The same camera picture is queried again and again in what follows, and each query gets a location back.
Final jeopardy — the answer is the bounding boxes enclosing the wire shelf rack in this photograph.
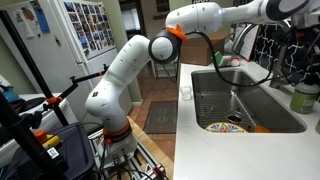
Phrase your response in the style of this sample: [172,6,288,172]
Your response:
[151,59,178,80]

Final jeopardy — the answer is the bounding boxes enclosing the thick black camera stand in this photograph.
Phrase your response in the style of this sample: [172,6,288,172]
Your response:
[0,91,69,180]

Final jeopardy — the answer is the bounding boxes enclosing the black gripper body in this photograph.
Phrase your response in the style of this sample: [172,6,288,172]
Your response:
[288,28,317,57]

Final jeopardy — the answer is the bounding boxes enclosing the black pan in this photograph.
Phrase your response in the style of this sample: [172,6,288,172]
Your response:
[12,96,47,113]

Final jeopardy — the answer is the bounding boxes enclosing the green label pump soap bottle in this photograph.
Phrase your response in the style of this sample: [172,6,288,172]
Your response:
[289,73,320,115]

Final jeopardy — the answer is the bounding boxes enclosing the green sponge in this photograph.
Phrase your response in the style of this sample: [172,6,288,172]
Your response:
[213,50,224,67]

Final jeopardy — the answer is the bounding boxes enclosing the wooden robot platform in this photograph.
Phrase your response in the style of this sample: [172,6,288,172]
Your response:
[126,115,175,180]

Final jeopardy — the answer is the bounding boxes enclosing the white and red scrubber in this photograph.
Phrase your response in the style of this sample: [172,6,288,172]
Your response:
[221,55,241,67]

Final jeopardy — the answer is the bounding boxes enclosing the orange item in sink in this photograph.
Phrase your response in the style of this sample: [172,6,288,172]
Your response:
[253,125,272,134]

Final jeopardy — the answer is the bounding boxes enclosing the brushed steel kitchen faucet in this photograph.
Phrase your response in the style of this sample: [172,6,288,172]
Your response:
[232,19,293,90]

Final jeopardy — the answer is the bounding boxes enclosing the white refrigerator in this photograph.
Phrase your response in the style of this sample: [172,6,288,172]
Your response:
[0,0,135,129]

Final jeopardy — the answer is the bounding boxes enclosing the black floor cables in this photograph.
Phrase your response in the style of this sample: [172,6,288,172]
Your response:
[94,139,169,180]

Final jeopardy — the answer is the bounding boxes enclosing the blue paper on fridge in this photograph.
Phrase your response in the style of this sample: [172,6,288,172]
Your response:
[29,0,51,34]

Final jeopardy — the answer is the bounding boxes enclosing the dark blue storage bin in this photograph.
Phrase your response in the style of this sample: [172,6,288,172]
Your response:
[8,122,98,180]

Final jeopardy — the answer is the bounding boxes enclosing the white paper with red picture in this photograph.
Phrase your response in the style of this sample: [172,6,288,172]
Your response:
[9,5,36,40]

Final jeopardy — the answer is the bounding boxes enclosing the black tripod with orange clamp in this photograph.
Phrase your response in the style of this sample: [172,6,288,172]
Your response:
[0,9,110,127]

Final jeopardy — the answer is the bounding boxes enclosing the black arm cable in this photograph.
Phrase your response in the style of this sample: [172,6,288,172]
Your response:
[184,30,278,88]

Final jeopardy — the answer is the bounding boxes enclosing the colourful patterned plate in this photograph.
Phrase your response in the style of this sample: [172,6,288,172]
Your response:
[204,121,250,134]

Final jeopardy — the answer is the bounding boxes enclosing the stainless steel sink basin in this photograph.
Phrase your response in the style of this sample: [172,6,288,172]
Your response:
[190,68,308,135]

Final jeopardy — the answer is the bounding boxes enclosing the fridge photo collage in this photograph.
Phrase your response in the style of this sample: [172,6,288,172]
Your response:
[63,0,116,60]

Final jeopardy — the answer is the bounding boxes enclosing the dark patterned floor mat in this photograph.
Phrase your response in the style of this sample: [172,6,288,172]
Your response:
[143,100,179,135]

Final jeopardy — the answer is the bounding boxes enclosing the red and yellow stop button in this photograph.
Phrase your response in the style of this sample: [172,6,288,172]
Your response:
[33,129,63,150]

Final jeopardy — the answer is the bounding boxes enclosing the sink sponge holder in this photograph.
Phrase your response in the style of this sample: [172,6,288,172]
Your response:
[215,59,242,70]

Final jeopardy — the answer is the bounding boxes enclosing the white leaning board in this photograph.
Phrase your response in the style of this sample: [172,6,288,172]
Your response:
[237,23,261,63]

